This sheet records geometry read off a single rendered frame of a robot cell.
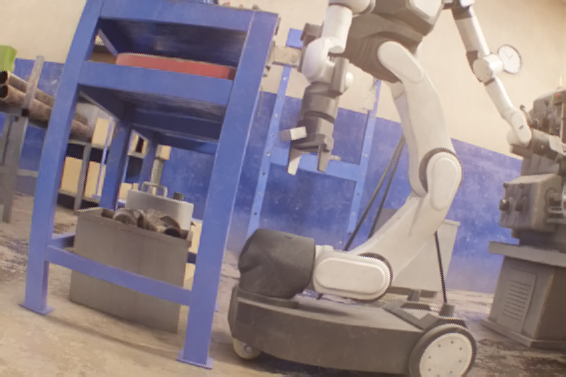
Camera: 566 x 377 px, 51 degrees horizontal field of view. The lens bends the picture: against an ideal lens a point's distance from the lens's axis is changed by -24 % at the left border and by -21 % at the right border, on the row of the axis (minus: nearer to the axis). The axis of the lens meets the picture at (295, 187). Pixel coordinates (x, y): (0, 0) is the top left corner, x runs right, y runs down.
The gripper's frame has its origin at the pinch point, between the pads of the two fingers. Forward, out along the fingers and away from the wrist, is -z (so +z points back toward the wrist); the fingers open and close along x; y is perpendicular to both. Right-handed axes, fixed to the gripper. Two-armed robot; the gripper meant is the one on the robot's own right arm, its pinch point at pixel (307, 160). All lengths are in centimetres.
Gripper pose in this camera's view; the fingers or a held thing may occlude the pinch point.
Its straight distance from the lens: 175.5
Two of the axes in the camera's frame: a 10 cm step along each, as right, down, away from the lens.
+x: 6.3, -0.3, -7.8
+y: 7.5, 2.9, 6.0
